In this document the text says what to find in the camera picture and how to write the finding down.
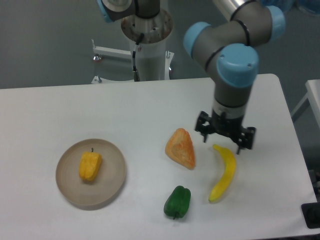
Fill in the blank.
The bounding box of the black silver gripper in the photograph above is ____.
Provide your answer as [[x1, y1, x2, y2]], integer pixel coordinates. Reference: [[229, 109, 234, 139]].
[[194, 99, 257, 155]]

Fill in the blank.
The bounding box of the yellow toy bell pepper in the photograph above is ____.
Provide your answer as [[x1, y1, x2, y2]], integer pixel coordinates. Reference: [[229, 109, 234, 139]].
[[78, 148, 102, 182]]

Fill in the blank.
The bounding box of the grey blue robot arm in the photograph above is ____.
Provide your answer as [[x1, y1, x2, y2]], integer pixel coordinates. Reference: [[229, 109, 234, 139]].
[[97, 0, 286, 150]]

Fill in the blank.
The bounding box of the green toy bell pepper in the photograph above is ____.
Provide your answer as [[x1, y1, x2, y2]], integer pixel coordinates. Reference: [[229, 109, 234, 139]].
[[163, 185, 191, 220]]

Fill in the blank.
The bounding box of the round beige plate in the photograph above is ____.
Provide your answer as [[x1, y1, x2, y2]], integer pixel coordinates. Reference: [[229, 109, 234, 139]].
[[55, 139, 127, 210]]

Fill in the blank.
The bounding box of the yellow toy banana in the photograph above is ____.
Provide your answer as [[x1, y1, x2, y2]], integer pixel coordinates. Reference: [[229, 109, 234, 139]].
[[208, 144, 237, 203]]

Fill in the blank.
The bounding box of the orange toy pastry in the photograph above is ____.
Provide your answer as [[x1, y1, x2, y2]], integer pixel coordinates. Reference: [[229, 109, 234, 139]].
[[165, 128, 196, 170]]

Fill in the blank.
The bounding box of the white side table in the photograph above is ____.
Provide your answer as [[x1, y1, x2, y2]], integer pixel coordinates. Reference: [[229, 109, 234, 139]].
[[290, 79, 320, 125]]

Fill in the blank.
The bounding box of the black device at edge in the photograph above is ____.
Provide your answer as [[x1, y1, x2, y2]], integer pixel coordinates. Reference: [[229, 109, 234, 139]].
[[301, 202, 320, 229]]

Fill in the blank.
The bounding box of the white left stand leg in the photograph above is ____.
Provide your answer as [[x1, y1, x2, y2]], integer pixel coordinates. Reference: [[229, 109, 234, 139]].
[[91, 39, 134, 85]]

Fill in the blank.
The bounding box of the blue plastic bag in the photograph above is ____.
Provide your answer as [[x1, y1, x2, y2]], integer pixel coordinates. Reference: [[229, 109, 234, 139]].
[[259, 0, 320, 17]]

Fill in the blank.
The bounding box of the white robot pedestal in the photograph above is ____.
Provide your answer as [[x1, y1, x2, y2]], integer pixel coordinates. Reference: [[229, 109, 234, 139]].
[[121, 8, 174, 82]]

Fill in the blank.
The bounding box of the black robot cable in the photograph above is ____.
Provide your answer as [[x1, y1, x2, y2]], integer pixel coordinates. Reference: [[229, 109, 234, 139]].
[[131, 32, 145, 82]]

